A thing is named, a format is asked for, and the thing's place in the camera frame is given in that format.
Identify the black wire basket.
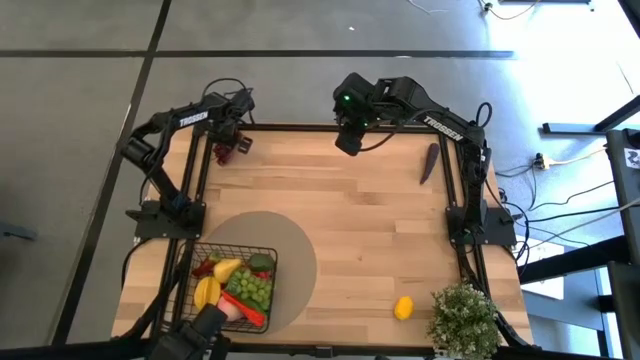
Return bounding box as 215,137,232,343
171,241,280,335

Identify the yellow lemon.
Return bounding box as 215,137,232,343
393,295,416,322

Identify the pink peach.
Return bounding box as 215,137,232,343
216,296,247,322

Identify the yellow starfruit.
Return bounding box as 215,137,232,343
193,275,223,312

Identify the black floor beam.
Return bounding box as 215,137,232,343
542,94,640,136
517,234,631,286

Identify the purple sweet potato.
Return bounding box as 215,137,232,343
419,142,441,186

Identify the yellow pear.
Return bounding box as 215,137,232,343
213,257,243,284

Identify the black desk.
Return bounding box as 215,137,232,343
604,127,640,360

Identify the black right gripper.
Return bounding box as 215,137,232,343
332,72,384,130

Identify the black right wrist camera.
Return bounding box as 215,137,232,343
333,127,365,157

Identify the potted green plant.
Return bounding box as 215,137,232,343
426,282,503,360

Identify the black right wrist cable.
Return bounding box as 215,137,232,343
360,124,402,153

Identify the red chili pepper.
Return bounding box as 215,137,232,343
191,251,222,279

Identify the white power cord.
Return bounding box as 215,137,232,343
548,145,609,169

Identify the orange carrot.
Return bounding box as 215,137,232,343
220,290,268,328

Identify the green grape bunch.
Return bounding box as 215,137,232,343
224,267,274,312

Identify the round grey mat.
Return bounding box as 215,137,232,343
203,210,319,335

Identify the red grape bunch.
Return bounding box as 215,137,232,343
214,142,237,167

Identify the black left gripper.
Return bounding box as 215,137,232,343
212,89,255,161

